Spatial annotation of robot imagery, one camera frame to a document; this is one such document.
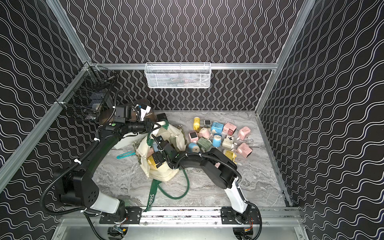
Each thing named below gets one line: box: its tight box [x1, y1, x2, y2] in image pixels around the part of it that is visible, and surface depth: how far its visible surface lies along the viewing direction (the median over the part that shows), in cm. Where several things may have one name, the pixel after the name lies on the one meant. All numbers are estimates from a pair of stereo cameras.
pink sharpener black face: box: [188, 131, 199, 142], surface depth 99 cm
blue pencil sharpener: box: [211, 121, 224, 134], surface depth 107 cm
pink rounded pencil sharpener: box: [236, 126, 251, 141], surface depth 102 cm
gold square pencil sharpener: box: [204, 119, 212, 128], surface depth 105 cm
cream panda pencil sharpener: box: [222, 135, 234, 150], surface depth 100 cm
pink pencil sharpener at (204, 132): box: [199, 127, 210, 139], surface depth 101 cm
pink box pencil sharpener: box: [223, 122, 237, 136], surface depth 106 cm
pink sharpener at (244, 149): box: [236, 142, 253, 159], surface depth 96 cm
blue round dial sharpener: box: [188, 142, 200, 153], surface depth 92 cm
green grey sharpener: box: [197, 137, 212, 153], surface depth 98 cm
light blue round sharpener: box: [212, 134, 222, 148], surface depth 98 cm
